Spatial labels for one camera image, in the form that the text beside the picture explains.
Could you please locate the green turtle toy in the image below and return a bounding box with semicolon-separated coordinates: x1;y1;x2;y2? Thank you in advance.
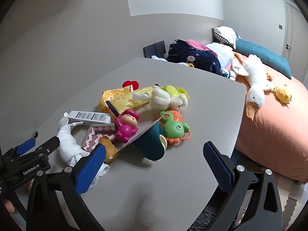
159;111;190;145

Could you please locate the white goose plush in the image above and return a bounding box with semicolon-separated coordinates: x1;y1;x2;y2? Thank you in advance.
232;52;276;121

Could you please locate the checkered pillow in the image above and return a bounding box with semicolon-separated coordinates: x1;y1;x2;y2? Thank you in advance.
213;26;241;50

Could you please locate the amber plastic toy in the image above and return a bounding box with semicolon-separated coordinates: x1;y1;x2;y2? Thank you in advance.
99;137;119;163

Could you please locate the white door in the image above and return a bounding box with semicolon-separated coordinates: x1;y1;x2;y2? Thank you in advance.
281;1;305;60

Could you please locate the bed with orange sheet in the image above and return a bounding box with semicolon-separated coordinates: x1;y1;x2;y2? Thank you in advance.
226;53;308;183

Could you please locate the yellow-green plastic toy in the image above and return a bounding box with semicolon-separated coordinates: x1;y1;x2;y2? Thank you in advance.
161;85;190;101

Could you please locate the teal cup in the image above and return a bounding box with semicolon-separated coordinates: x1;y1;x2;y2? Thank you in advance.
133;121;167;161

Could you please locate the long white carton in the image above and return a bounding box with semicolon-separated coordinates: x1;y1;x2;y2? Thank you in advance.
67;111;111;125

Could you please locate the person's left hand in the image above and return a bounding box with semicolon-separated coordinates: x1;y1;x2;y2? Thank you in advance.
3;180;33;213

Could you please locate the red heart toy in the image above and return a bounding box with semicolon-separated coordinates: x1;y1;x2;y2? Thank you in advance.
122;80;140;90

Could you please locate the black white sock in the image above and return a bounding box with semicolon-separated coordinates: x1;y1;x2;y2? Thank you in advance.
221;70;238;81

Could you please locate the white foam toy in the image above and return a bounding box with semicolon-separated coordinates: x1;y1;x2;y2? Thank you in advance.
133;87;189;113

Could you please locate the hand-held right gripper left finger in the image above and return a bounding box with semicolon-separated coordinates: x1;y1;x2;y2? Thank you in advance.
26;144;113;231

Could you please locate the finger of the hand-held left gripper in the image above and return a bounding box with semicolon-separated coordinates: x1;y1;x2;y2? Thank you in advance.
31;136;60;159
10;131;39;157

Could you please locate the teal cushion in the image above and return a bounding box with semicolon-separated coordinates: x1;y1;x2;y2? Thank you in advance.
234;38;293;80

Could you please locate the white blue dotted cloth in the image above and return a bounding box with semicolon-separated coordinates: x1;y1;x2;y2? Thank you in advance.
206;43;234;70

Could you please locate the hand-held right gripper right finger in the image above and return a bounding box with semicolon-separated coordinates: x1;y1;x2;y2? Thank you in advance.
203;141;283;231

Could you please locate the pink cloth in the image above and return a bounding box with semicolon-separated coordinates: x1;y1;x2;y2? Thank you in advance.
186;39;218;58

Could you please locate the yellow dotted snack bag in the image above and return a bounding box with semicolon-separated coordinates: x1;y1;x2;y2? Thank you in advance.
99;87;131;113

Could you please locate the red patterned white box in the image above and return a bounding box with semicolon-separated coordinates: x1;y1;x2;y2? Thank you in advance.
82;123;116;153

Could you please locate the navy printed blanket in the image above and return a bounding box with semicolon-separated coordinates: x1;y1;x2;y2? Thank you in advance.
167;39;222;74

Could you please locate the pink doll toy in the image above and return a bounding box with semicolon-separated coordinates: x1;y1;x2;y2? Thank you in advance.
114;109;140;143

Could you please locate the yellow chick plush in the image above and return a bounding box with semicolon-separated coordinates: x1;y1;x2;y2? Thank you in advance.
274;84;293;105

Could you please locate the pale yellow packet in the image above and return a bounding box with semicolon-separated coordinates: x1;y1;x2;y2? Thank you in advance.
107;86;159;120

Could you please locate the foam floor mat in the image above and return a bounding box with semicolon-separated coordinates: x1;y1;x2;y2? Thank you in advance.
274;173;308;231

